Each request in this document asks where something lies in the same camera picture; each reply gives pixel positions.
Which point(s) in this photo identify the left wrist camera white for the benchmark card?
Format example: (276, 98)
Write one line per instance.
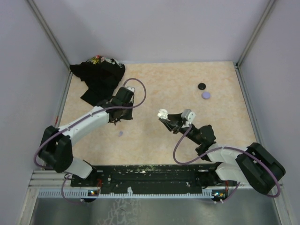
(132, 89)

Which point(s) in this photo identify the left aluminium frame post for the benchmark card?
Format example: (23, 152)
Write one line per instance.
(49, 33)

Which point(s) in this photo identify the white earbud charging case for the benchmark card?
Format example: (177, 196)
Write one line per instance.
(163, 114)

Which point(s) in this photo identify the black round charging case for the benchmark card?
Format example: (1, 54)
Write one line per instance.
(201, 86)

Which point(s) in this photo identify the purple round charging case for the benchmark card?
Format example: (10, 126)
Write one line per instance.
(206, 95)

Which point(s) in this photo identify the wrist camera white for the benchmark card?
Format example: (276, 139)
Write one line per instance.
(189, 116)
(132, 89)

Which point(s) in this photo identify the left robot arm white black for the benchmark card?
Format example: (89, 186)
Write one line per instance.
(57, 143)

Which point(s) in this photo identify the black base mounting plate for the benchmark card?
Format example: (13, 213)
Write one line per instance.
(165, 190)

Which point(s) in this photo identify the right aluminium frame post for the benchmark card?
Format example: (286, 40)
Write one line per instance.
(256, 32)

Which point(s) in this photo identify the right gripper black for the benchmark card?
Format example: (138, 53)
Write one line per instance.
(176, 128)

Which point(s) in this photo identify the black printed cloth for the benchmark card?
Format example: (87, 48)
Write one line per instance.
(102, 76)

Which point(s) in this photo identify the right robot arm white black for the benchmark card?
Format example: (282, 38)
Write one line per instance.
(253, 165)

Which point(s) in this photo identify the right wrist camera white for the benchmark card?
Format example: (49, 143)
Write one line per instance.
(189, 116)

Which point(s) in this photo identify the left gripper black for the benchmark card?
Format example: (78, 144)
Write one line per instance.
(128, 116)

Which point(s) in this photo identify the aluminium frame post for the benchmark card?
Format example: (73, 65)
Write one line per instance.
(49, 33)
(256, 32)

